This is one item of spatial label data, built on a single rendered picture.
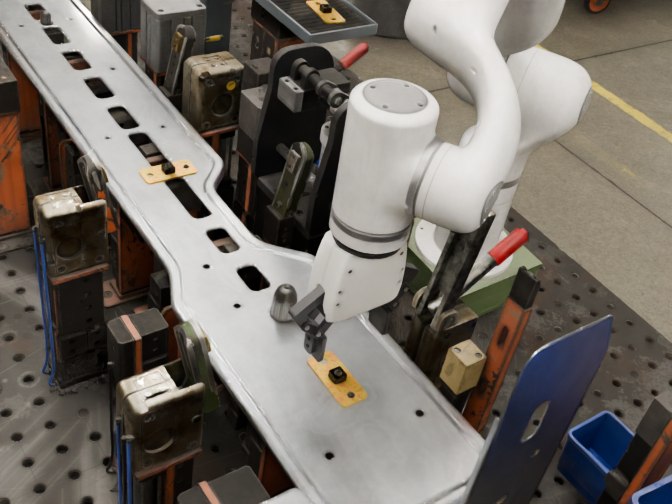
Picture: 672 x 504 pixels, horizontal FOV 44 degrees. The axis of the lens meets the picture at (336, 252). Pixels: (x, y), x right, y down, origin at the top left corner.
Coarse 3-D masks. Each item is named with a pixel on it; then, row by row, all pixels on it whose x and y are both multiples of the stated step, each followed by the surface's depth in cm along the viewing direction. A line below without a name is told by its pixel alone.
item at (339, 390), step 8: (328, 352) 105; (312, 360) 103; (328, 360) 104; (336, 360) 104; (312, 368) 102; (320, 368) 103; (328, 368) 103; (336, 368) 102; (344, 368) 103; (320, 376) 102; (328, 376) 102; (336, 376) 101; (344, 376) 101; (352, 376) 102; (328, 384) 101; (336, 384) 101; (344, 384) 101; (352, 384) 101; (336, 392) 100; (344, 392) 100; (360, 392) 101; (336, 400) 100; (344, 400) 99; (352, 400) 100; (360, 400) 100
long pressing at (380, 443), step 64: (0, 0) 164; (64, 0) 168; (64, 64) 149; (128, 64) 152; (64, 128) 136; (192, 128) 139; (128, 192) 124; (192, 256) 115; (256, 256) 117; (256, 320) 108; (320, 320) 109; (256, 384) 100; (320, 384) 101; (384, 384) 103; (320, 448) 94; (384, 448) 95; (448, 448) 97
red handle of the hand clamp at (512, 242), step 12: (516, 228) 106; (504, 240) 106; (516, 240) 105; (492, 252) 105; (504, 252) 105; (480, 264) 105; (492, 264) 105; (468, 276) 105; (480, 276) 105; (468, 288) 105; (432, 300) 106; (432, 312) 105
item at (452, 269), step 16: (448, 240) 100; (464, 240) 99; (480, 240) 98; (448, 256) 101; (464, 256) 98; (448, 272) 102; (464, 272) 100; (432, 288) 104; (448, 288) 101; (448, 304) 103; (432, 320) 104
